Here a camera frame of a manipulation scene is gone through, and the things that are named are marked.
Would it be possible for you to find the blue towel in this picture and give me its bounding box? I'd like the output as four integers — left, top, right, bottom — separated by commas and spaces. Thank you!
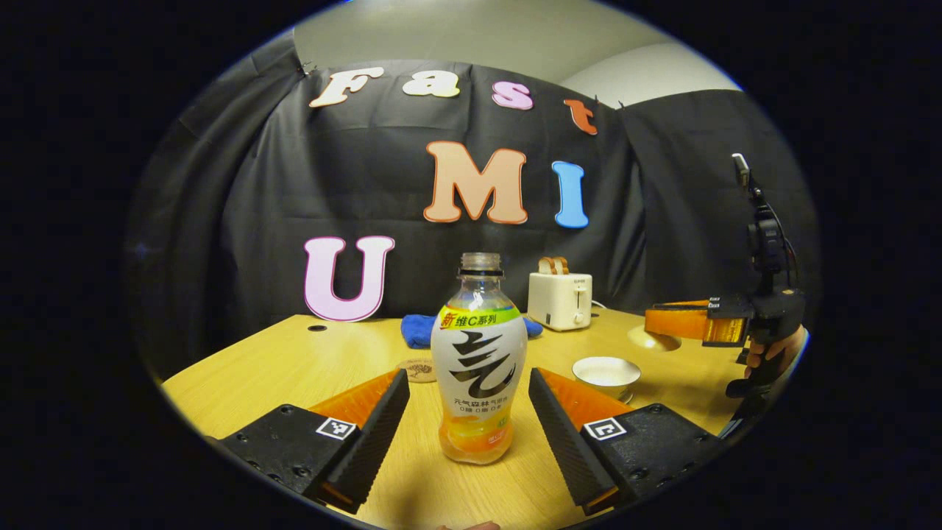
401, 314, 544, 350

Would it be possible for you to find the round cork coaster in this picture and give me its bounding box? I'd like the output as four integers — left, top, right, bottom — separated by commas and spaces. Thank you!
396, 358, 438, 384

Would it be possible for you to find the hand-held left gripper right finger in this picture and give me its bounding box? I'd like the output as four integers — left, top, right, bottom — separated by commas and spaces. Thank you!
528, 367, 729, 516

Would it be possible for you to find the clear water bottle white label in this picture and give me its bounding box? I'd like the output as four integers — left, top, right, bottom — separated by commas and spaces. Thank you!
431, 252, 529, 466

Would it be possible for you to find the pale yellow teacup lid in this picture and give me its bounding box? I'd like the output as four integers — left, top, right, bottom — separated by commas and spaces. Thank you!
628, 325, 682, 353

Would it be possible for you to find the pale yellow teacup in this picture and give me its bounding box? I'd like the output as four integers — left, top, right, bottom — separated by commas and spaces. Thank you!
572, 356, 642, 402

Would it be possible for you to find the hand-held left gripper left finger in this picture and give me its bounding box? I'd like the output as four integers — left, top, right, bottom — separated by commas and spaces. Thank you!
213, 368, 411, 515

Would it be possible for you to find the cream toaster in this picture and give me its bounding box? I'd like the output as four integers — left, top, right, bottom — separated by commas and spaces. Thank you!
528, 272, 594, 332

